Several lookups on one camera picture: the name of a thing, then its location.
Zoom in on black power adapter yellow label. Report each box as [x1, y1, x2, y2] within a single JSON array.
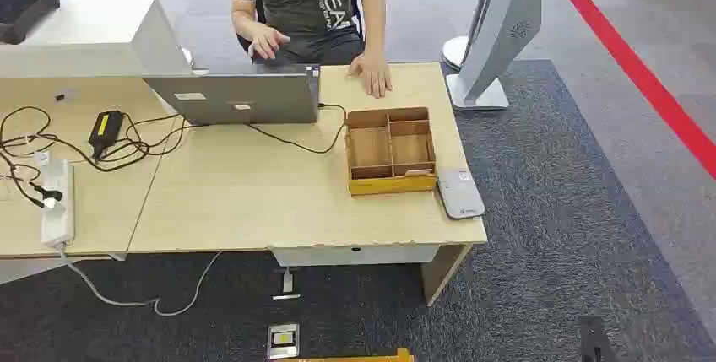
[[87, 110, 125, 154]]

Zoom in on card with yellow centre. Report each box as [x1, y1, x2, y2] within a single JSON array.
[[266, 322, 301, 360]]

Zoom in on black robot foot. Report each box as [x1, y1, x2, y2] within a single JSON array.
[[578, 316, 616, 362]]

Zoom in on white power strip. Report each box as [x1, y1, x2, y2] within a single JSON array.
[[40, 159, 77, 249]]

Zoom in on red floor tape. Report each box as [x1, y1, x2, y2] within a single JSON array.
[[542, 0, 716, 181]]

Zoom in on grey card reader device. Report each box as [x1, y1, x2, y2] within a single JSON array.
[[435, 167, 486, 221]]

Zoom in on wooden compartment box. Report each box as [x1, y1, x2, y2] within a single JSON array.
[[344, 105, 438, 197]]

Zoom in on black cable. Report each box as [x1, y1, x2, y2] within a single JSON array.
[[0, 102, 349, 209]]

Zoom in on grey metal bracket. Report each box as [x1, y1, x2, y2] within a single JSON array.
[[271, 267, 301, 301]]

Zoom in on black plug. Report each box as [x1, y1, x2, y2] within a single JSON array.
[[29, 181, 63, 209]]

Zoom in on white desk partition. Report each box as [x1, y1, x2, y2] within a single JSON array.
[[0, 0, 194, 80]]

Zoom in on white desk drawer unit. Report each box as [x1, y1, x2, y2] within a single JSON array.
[[268, 244, 443, 269]]

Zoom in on person's hand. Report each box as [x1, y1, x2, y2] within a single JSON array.
[[247, 23, 292, 61], [347, 51, 393, 99]]

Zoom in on white power cord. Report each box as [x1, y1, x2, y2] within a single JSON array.
[[57, 243, 224, 318]]

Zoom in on person's left hand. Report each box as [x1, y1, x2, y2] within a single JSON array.
[[347, 51, 393, 99]]

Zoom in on yellow wooden piece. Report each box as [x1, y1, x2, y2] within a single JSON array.
[[290, 348, 415, 362]]

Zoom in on person's right hand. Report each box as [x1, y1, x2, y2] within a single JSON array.
[[247, 23, 292, 61]]

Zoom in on grey laptop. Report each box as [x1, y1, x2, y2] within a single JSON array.
[[142, 64, 321, 127]]

